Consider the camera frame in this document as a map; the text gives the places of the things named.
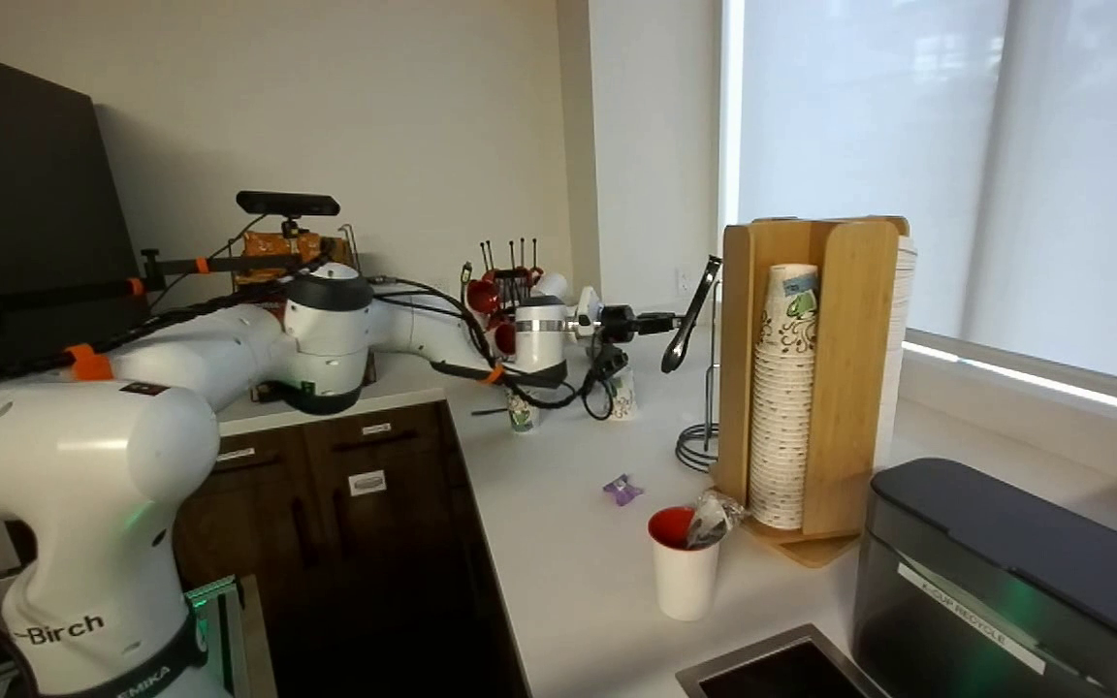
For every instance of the white mug red inside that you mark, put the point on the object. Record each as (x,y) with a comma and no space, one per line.
(684,575)

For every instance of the white plastic utensil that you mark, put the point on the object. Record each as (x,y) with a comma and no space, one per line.
(710,520)

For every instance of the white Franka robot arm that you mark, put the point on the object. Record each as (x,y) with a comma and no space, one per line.
(66,467)

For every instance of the purple crumpled wrapper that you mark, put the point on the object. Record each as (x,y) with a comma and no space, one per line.
(621,491)

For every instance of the wooden cup dispenser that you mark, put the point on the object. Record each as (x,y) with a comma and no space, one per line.
(856,375)

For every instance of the patterned paper cup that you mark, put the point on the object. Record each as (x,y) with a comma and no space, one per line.
(520,411)

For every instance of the stack of patterned paper cups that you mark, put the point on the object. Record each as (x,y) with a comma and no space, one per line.
(783,411)

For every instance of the black monitor screen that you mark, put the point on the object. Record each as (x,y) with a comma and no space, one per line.
(16,207)

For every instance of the stainless steel bin black lid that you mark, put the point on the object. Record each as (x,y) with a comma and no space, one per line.
(1009,596)

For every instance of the translucent plastic bag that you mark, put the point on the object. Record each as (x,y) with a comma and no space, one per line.
(621,400)

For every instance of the dark brown cabinet with label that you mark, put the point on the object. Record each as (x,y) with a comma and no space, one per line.
(365,546)

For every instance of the black stereo camera bar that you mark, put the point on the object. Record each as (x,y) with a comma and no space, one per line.
(287,203)

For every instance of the white window roller blind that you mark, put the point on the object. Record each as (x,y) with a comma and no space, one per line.
(869,155)

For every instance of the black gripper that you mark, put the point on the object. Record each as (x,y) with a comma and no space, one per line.
(621,322)

